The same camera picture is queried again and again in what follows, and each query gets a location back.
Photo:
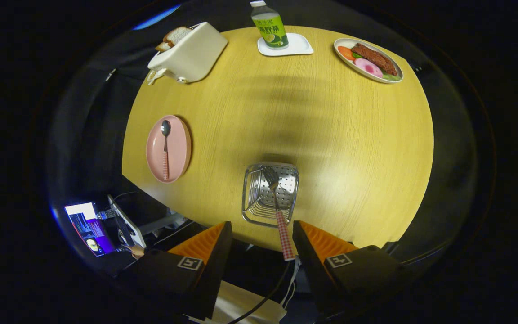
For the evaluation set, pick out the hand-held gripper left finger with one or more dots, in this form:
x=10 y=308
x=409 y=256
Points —
x=212 y=274

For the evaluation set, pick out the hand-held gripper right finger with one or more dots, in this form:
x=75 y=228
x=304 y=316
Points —
x=315 y=270

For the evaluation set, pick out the metal cutlery basket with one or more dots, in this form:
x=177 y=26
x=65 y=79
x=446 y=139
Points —
x=254 y=198

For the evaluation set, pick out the silver laptop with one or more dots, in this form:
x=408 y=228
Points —
x=128 y=229

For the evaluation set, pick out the grey usb adapter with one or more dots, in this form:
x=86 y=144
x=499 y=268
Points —
x=106 y=214

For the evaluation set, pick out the pink plate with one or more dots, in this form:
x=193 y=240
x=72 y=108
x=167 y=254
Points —
x=178 y=148

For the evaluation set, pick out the lit computer monitor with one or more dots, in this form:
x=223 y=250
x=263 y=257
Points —
x=83 y=225

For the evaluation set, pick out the white divided condiment tray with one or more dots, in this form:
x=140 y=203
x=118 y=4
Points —
x=153 y=77

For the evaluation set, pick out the green lettuce leaf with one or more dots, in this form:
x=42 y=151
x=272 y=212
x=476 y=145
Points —
x=391 y=77

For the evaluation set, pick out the pink radish slice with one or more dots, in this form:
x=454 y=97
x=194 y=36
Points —
x=369 y=67

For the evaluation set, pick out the orange carrot slice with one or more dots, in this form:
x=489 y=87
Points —
x=346 y=53

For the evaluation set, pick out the brown steak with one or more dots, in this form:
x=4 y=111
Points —
x=376 y=58

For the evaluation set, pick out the white toaster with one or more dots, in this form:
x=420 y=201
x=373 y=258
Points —
x=196 y=54

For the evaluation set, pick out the metal cloth clip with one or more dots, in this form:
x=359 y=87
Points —
x=110 y=74

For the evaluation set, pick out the white square coaster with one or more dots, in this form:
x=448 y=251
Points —
x=299 y=45

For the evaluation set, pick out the white food plate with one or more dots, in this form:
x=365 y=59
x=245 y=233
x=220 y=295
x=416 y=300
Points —
x=342 y=42

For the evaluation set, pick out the small bread slice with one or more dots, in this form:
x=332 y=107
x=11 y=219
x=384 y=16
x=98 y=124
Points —
x=162 y=47

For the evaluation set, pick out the large bread slice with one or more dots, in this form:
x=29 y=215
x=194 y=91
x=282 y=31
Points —
x=177 y=35

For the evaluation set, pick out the green label drink bottle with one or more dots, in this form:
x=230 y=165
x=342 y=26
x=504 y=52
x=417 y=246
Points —
x=270 y=27

